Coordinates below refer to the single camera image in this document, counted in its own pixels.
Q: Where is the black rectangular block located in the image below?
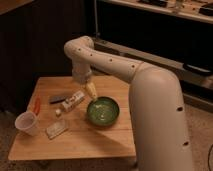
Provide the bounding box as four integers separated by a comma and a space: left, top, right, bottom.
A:
49, 96, 67, 104

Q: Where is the small white cube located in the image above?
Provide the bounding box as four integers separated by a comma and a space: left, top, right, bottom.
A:
55, 109, 62, 117

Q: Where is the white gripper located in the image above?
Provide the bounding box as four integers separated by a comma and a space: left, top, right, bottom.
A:
72, 69, 98, 100

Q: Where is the white plastic bottle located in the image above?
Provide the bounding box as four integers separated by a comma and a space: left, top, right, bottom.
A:
61, 91, 85, 112

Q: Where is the black object on shelf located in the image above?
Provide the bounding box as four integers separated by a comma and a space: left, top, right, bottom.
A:
182, 63, 213, 76

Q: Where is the wooden table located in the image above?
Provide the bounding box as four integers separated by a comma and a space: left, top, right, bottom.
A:
7, 75, 141, 169

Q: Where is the clear plastic packet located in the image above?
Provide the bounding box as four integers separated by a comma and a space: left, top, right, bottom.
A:
46, 120, 68, 139

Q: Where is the green ceramic bowl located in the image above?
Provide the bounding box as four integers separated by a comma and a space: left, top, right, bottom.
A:
87, 96, 120, 126

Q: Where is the white plastic cup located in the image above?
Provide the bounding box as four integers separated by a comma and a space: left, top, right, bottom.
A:
15, 111, 38, 136

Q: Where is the long grey shelf beam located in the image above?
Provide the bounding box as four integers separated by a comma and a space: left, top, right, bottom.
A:
94, 38, 213, 90

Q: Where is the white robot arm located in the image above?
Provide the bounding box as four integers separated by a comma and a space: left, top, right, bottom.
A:
64, 36, 195, 171

